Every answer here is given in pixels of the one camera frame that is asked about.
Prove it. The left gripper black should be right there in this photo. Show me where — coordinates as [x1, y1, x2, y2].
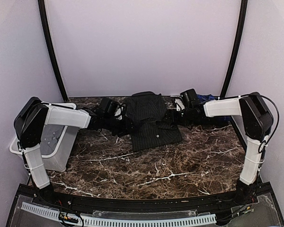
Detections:
[103, 115, 139, 137]

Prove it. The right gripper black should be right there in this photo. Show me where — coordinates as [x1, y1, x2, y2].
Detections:
[161, 106, 193, 126]

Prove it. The black pinstriped long sleeve shirt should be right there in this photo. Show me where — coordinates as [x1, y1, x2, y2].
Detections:
[124, 92, 182, 151]

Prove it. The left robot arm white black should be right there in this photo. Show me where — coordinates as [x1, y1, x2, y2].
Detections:
[14, 97, 134, 206]

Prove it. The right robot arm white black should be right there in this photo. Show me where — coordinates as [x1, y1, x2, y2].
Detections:
[164, 92, 279, 185]

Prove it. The blue plaid folded shirt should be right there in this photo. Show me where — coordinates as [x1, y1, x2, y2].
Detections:
[197, 94, 231, 122]

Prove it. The grey button shirt in bin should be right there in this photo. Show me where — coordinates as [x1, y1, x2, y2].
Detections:
[40, 125, 64, 156]

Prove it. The white plastic bin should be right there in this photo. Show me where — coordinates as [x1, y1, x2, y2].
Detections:
[9, 97, 87, 172]

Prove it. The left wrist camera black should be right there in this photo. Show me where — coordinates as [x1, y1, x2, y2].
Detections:
[98, 97, 126, 118]

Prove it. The right black frame post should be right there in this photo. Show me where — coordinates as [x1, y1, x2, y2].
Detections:
[220, 0, 248, 97]

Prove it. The black frame post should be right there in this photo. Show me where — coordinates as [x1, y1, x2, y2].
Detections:
[220, 0, 248, 97]
[37, 0, 68, 102]

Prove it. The white slotted cable duct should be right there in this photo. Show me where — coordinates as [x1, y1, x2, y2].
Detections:
[21, 202, 217, 227]

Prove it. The black front rail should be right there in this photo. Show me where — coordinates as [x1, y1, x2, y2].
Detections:
[16, 183, 273, 211]

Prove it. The left black frame post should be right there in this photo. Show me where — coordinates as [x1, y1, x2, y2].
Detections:
[37, 0, 68, 102]

